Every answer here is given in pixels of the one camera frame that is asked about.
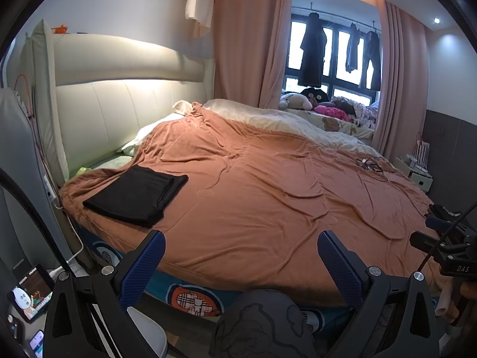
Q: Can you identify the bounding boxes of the thin black cable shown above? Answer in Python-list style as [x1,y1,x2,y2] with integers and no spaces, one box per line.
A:
[416,203,477,274]

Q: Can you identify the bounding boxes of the white nightstand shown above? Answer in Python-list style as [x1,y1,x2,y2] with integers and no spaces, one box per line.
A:
[394,155,433,194]

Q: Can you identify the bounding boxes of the white pillow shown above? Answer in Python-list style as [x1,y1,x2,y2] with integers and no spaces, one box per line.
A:
[117,100,204,157]

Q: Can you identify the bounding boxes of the tablet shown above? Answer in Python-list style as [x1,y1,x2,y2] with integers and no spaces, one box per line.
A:
[7,264,55,324]

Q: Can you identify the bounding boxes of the black garment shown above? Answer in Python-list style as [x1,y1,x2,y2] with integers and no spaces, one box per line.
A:
[83,166,189,228]

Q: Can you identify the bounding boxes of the cream quilt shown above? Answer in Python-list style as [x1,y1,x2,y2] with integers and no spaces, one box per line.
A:
[203,99,381,157]

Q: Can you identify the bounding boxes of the person's right hand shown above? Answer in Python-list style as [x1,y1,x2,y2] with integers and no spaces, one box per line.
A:
[436,278,464,323]

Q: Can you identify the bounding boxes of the dark hanging coat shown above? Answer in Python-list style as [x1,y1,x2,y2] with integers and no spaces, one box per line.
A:
[297,12,329,87]

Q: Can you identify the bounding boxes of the cream padded headboard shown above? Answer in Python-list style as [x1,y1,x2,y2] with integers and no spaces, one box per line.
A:
[20,18,216,191]

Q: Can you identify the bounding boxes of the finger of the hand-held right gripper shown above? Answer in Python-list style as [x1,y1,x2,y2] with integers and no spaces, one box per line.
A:
[425,215,457,231]
[409,231,448,251]

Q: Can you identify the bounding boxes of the orange blanket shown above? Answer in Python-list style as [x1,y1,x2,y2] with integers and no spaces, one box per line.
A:
[60,102,453,308]

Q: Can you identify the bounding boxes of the grey padded panel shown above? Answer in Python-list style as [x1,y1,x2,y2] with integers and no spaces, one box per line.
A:
[0,87,64,280]

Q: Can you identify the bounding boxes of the dark hanging garment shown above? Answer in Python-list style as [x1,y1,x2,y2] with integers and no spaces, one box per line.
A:
[345,22,364,74]
[363,30,381,91]

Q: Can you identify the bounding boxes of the smartphone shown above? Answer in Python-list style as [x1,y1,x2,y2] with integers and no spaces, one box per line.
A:
[29,329,45,358]

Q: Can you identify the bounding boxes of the white red rack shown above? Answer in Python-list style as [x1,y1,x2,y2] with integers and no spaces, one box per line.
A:
[413,132,430,172]

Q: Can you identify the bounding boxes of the pink cloth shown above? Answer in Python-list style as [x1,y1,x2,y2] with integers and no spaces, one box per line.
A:
[313,105,353,122]

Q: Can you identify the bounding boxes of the black cable tangle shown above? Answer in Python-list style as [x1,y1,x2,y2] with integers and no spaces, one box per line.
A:
[354,157,397,174]

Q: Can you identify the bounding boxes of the black plush toy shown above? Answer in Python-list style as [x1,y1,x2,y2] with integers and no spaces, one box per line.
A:
[300,87,329,105]

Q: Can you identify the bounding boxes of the white cable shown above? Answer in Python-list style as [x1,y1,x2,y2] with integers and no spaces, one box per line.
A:
[45,173,84,269]

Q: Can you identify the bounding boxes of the thick black cable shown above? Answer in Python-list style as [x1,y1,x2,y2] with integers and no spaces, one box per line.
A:
[0,166,75,280]

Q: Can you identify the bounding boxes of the white plush toy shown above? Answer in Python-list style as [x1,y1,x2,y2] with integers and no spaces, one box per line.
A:
[279,92,314,111]

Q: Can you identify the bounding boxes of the grey patterned cloth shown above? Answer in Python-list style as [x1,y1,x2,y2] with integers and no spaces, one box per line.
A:
[209,289,317,358]

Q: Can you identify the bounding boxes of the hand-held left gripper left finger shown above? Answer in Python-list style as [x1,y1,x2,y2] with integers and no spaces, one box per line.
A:
[43,230,166,358]

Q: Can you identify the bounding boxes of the red cable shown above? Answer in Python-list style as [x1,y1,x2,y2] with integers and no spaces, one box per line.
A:
[14,74,56,195]

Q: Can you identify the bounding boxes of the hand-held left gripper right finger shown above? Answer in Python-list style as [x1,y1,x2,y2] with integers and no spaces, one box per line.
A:
[318,230,446,358]

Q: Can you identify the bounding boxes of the black white patterned cloth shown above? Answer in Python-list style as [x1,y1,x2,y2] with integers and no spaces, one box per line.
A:
[330,96,381,120]

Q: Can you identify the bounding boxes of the pink curtain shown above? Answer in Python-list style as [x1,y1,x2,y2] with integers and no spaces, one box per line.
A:
[373,0,427,157]
[212,0,293,109]

